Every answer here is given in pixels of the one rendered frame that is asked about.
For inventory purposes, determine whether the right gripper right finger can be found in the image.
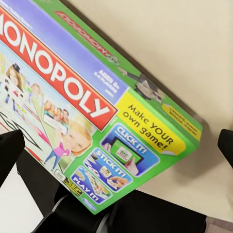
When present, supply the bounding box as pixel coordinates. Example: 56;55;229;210
217;129;233;168

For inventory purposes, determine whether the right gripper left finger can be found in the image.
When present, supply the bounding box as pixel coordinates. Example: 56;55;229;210
0;129;25;187

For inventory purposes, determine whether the board game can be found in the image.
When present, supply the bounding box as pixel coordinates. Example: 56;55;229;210
0;0;203;215

